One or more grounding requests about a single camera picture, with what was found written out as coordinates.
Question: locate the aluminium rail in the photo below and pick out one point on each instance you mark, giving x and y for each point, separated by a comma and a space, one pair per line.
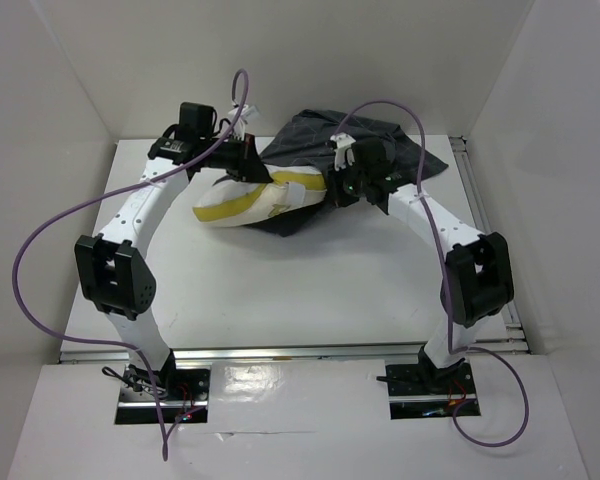
496, 247
299, 352

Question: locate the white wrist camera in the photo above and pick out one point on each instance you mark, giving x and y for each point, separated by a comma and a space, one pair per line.
342, 144
241, 120

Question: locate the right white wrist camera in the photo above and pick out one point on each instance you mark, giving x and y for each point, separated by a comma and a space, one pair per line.
342, 144

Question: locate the dark grey checked pillowcase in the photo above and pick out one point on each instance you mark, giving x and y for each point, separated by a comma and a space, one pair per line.
322, 160

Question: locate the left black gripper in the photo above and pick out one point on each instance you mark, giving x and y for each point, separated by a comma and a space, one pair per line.
248, 166

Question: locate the white pillow yellow edge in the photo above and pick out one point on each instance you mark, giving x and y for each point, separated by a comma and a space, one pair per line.
230, 203

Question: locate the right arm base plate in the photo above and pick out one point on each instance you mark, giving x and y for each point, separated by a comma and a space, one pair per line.
413, 396

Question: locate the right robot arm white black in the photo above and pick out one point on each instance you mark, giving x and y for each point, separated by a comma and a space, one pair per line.
476, 271

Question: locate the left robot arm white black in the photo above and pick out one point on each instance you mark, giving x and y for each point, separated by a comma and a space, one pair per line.
113, 273

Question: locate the right side aluminium rail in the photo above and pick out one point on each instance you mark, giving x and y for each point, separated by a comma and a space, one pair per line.
496, 247

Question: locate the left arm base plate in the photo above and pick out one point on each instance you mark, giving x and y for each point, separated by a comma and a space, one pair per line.
184, 401

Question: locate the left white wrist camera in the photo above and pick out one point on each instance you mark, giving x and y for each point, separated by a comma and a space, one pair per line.
241, 120

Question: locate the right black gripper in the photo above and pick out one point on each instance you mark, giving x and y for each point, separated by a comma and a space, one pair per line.
336, 195

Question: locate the front aluminium rail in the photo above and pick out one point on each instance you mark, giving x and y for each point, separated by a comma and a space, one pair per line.
299, 352

